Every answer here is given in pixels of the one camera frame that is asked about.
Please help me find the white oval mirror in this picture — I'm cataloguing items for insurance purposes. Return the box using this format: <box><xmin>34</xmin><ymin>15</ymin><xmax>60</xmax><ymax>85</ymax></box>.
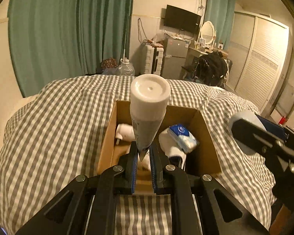
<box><xmin>200</xmin><ymin>21</ymin><xmax>217</xmax><ymax>47</ymax></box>

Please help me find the black jacket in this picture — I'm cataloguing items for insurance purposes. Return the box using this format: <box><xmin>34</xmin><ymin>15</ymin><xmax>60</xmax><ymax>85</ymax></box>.
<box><xmin>190</xmin><ymin>52</ymin><xmax>229</xmax><ymax>86</ymax></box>

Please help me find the patterned brown bag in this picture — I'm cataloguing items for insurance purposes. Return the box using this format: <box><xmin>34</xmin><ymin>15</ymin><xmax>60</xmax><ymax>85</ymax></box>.
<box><xmin>100</xmin><ymin>57</ymin><xmax>118</xmax><ymax>70</ymax></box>

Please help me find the grey small fridge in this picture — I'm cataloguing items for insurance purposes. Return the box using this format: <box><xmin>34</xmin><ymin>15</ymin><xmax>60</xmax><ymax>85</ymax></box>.
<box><xmin>162</xmin><ymin>37</ymin><xmax>190</xmax><ymax>80</ymax></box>

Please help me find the grey-blue rounded object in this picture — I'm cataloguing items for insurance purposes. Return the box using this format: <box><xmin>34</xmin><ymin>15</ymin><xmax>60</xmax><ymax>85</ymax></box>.
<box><xmin>229</xmin><ymin>110</ymin><xmax>269</xmax><ymax>155</ymax></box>

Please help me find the clear plastic bag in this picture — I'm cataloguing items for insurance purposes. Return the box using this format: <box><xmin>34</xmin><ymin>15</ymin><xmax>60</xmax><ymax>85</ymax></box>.
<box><xmin>152</xmin><ymin>31</ymin><xmax>167</xmax><ymax>43</ymax></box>

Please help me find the white pump bottle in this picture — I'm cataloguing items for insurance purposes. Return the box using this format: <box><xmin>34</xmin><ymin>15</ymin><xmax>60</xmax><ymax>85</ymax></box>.
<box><xmin>115</xmin><ymin>123</ymin><xmax>135</xmax><ymax>145</ymax></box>

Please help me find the white louvred wardrobe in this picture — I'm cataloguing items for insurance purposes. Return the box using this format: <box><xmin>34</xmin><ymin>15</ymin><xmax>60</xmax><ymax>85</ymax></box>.
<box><xmin>225</xmin><ymin>11</ymin><xmax>293</xmax><ymax>112</ymax></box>

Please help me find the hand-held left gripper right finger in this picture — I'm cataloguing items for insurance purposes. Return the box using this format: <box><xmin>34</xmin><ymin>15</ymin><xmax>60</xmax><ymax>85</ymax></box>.
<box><xmin>149</xmin><ymin>144</ymin><xmax>270</xmax><ymax>235</ymax></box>

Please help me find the black wall television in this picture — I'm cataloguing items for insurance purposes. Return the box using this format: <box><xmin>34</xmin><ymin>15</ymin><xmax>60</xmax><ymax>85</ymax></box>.
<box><xmin>164</xmin><ymin>4</ymin><xmax>202</xmax><ymax>34</ymax></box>

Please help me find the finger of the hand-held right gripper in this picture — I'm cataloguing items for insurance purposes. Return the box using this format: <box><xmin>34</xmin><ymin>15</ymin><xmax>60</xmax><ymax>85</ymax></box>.
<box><xmin>256</xmin><ymin>114</ymin><xmax>288</xmax><ymax>141</ymax></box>
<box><xmin>231</xmin><ymin>119</ymin><xmax>288</xmax><ymax>157</ymax></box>

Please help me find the white squeeze tube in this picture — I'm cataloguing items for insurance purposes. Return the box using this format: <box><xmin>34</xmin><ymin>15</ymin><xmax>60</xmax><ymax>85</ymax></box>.
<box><xmin>130</xmin><ymin>74</ymin><xmax>171</xmax><ymax>162</ymax></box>

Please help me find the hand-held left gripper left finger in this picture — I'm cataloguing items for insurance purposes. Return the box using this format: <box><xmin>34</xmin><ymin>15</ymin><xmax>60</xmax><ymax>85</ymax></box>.
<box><xmin>15</xmin><ymin>147</ymin><xmax>140</xmax><ymax>235</ymax></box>

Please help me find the cardboard box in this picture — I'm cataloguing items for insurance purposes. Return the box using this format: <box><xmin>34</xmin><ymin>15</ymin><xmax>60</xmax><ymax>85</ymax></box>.
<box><xmin>97</xmin><ymin>100</ymin><xmax>222</xmax><ymax>177</ymax></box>

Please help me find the white dressing table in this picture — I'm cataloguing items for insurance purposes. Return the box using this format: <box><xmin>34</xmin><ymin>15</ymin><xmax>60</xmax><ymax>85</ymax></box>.
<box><xmin>186</xmin><ymin>46</ymin><xmax>228</xmax><ymax>61</ymax></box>

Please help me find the narrow green curtain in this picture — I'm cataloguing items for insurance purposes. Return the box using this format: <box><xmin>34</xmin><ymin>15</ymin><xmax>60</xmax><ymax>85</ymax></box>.
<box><xmin>203</xmin><ymin>0</ymin><xmax>236</xmax><ymax>51</ymax></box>

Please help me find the wide green curtain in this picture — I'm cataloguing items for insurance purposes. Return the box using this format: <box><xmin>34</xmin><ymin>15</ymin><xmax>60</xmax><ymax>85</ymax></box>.
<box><xmin>7</xmin><ymin>0</ymin><xmax>136</xmax><ymax>98</ymax></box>

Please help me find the white sock blue trim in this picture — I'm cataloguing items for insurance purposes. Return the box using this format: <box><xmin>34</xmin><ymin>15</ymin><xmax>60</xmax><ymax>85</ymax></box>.
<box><xmin>158</xmin><ymin>128</ymin><xmax>188</xmax><ymax>170</ymax></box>

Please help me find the grey white checked blanket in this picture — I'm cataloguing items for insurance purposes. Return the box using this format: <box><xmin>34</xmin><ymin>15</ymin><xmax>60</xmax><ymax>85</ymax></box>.
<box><xmin>0</xmin><ymin>75</ymin><xmax>277</xmax><ymax>235</ymax></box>

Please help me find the blue white tissue pack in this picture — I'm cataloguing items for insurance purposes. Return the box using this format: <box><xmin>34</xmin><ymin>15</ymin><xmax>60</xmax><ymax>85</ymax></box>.
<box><xmin>167</xmin><ymin>124</ymin><xmax>200</xmax><ymax>153</ymax></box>

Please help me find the clear water jug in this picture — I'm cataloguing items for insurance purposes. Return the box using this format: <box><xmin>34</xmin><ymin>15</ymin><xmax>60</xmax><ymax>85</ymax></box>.
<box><xmin>118</xmin><ymin>58</ymin><xmax>136</xmax><ymax>77</ymax></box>

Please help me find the wall cable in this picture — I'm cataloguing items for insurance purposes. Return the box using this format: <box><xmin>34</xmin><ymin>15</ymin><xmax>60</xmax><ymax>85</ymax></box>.
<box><xmin>137</xmin><ymin>18</ymin><xmax>147</xmax><ymax>42</ymax></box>

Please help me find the white suitcase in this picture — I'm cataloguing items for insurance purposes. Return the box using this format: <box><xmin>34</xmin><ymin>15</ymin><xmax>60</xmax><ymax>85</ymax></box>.
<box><xmin>140</xmin><ymin>43</ymin><xmax>165</xmax><ymax>76</ymax></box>

